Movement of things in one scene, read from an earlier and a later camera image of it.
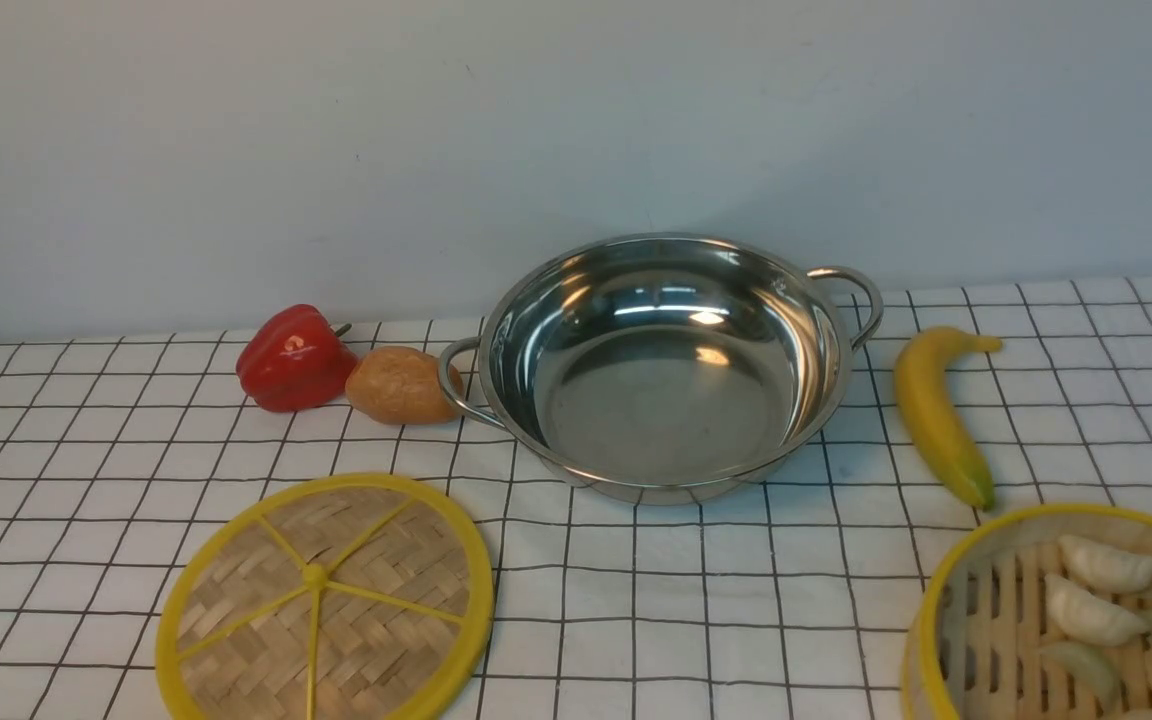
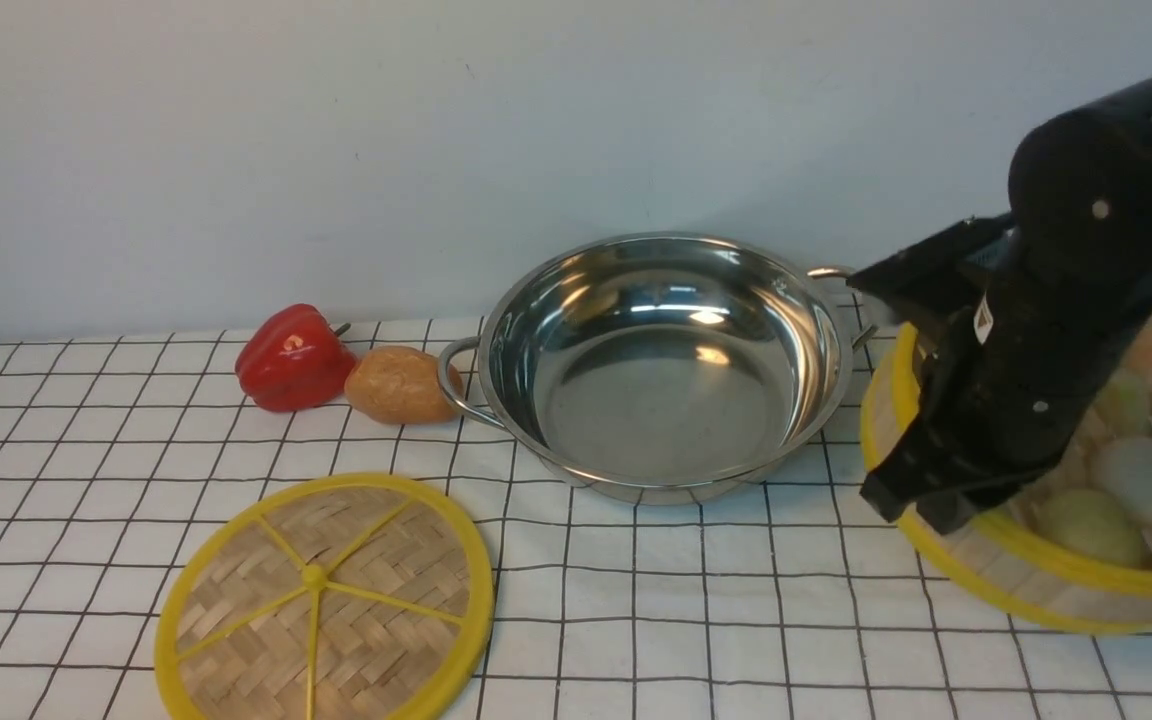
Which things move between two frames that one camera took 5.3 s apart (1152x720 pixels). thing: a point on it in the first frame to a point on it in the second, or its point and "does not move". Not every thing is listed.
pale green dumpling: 1094,665 to 1092,524
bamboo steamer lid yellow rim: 357,597 does not move
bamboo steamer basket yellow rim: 974,646 to 1117,537
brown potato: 401,386 does not move
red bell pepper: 296,360 does not move
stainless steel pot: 666,368 does not move
